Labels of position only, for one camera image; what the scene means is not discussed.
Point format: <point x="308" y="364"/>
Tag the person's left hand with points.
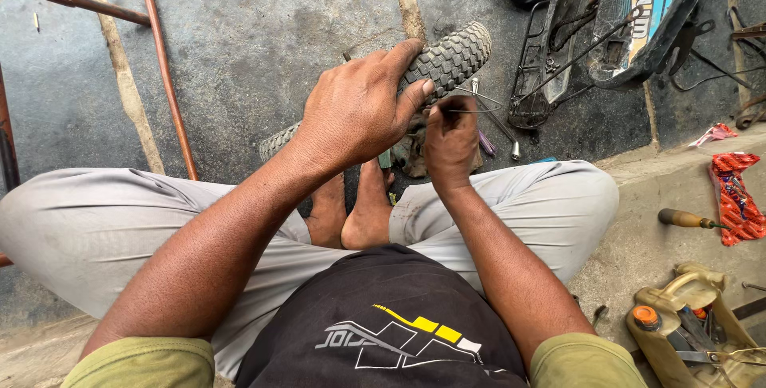
<point x="353" y="107"/>

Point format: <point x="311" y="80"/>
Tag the person's right hand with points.
<point x="450" y="143"/>

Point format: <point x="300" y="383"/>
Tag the person's right fingers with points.
<point x="452" y="114"/>

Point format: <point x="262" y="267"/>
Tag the small knobby grey tyre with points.
<point x="452" y="59"/>

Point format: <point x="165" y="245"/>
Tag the purple plastic piece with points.
<point x="487" y="144"/>

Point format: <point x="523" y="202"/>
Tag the metal socket wrench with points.
<point x="500" y="128"/>

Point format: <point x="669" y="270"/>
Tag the dirty brown rag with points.
<point x="413" y="152"/>

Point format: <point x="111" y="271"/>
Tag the person's right foot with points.
<point x="370" y="208"/>

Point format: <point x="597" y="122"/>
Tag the person's foot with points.
<point x="370" y="208"/>
<point x="327" y="211"/>

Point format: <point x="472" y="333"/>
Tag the person's left foot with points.
<point x="327" y="211"/>

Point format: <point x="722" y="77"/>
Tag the person's black printed shirt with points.
<point x="383" y="316"/>

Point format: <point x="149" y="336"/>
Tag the small grey hand tool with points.
<point x="600" y="314"/>

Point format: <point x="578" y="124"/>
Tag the pink crumpled wrapper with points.
<point x="713" y="134"/>

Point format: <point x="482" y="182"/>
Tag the orange jerrycan cap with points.
<point x="646" y="317"/>

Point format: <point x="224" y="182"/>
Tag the red snack wrapper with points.
<point x="736" y="199"/>

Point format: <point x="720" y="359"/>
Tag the rusty metal part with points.
<point x="751" y="113"/>

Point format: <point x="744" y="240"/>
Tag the cut yellow jerrycan with tools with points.
<point x="670" y="340"/>

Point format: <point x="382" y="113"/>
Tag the metal scissors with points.
<point x="712" y="357"/>

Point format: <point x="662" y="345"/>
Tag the person's grey trousers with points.
<point x="90" y="226"/>

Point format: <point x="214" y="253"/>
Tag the small metal pin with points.
<point x="36" y="22"/>

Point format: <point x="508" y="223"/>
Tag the blue yellow bicycle frame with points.
<point x="649" y="11"/>

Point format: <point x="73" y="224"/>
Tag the copper-coloured metal tube frame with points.
<point x="164" y="71"/>

